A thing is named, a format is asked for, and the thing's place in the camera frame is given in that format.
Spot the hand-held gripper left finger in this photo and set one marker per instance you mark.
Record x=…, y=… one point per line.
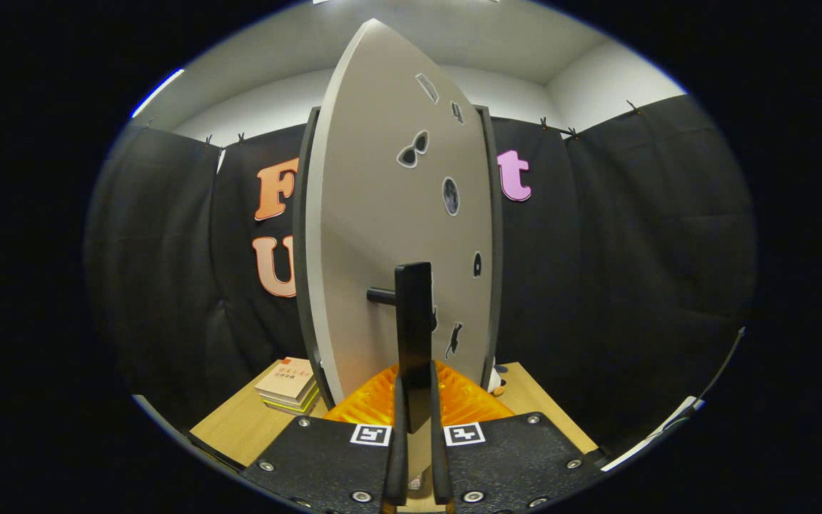
x=398, y=457

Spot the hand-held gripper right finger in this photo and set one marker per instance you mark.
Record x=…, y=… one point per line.
x=439, y=457

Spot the beige shoe cabinet door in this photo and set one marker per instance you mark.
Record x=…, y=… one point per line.
x=368, y=214

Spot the dark grey shoe cabinet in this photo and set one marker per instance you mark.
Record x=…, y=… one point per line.
x=494, y=214

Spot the penguin plush toy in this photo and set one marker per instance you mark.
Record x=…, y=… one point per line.
x=498, y=378

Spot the yellow edged book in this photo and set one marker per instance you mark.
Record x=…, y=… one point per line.
x=297, y=405

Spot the black backdrop cloth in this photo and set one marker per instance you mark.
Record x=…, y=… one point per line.
x=632, y=285

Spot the ceiling light panel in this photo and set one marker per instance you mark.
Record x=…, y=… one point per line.
x=158, y=93

